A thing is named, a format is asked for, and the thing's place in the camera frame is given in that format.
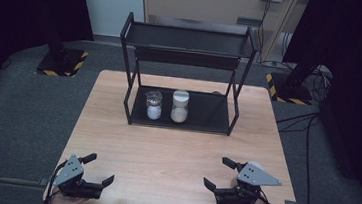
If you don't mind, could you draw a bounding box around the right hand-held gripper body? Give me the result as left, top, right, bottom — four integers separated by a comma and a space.
211, 159, 285, 204

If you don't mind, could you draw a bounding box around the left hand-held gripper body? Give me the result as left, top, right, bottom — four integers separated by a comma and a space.
49, 151, 107, 202

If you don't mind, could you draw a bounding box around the black metal shelf rack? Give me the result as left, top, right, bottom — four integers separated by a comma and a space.
111, 10, 261, 139

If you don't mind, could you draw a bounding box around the glass jar with white lid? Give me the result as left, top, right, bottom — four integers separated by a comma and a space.
169, 88, 191, 125

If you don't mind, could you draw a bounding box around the glass jar with metal lid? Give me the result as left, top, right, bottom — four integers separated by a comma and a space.
142, 90, 165, 121

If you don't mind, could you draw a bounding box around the person's left hand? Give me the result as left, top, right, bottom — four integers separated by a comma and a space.
48, 185, 92, 204

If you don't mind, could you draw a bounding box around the black stand with striped base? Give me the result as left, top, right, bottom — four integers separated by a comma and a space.
34, 31, 92, 81
263, 58, 318, 107

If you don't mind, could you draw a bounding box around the dark curtain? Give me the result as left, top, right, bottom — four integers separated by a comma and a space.
0, 0, 98, 122
269, 0, 362, 204

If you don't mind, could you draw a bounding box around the beige cabinet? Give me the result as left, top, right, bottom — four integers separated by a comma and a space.
135, 0, 302, 64

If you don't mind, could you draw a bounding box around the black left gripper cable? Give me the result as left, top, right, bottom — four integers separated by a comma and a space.
43, 158, 69, 204

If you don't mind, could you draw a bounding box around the black floor cable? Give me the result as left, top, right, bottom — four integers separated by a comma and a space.
268, 107, 321, 204

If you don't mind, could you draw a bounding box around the black cable from outlet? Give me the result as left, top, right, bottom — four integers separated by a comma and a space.
253, 0, 273, 64

